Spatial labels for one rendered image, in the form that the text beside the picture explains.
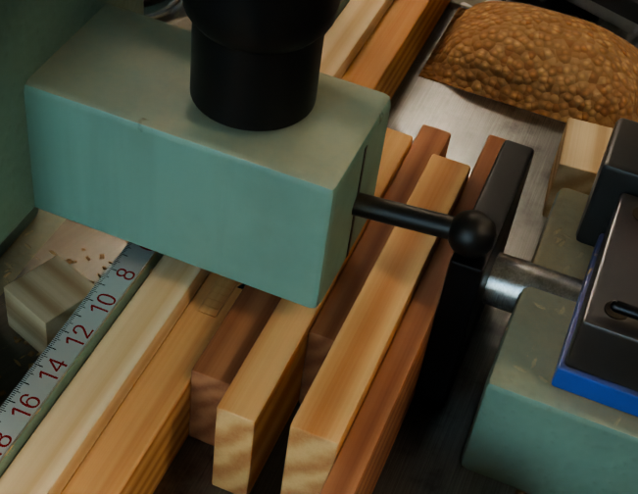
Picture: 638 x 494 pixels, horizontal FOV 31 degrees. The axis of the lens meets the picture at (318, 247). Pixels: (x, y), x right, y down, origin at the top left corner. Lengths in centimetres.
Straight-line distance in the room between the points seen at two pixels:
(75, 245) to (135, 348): 26
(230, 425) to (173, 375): 4
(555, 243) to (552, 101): 19
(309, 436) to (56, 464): 10
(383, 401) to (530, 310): 9
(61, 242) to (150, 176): 28
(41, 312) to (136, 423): 20
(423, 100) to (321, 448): 32
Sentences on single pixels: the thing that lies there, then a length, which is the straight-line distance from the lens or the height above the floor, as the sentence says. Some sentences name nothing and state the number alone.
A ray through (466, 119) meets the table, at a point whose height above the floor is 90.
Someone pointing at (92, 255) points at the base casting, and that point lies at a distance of 73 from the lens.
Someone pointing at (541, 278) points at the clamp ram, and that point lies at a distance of 52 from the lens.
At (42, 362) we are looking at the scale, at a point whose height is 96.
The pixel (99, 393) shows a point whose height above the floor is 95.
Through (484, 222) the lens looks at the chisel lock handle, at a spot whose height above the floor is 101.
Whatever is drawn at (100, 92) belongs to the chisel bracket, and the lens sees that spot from 47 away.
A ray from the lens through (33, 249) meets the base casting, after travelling 73.
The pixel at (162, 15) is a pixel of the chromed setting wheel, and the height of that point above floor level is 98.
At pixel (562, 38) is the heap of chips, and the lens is 73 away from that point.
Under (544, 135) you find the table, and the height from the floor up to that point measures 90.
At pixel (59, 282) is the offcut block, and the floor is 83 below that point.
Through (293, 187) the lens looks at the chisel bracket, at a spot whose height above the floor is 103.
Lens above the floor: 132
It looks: 44 degrees down
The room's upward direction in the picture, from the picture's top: 8 degrees clockwise
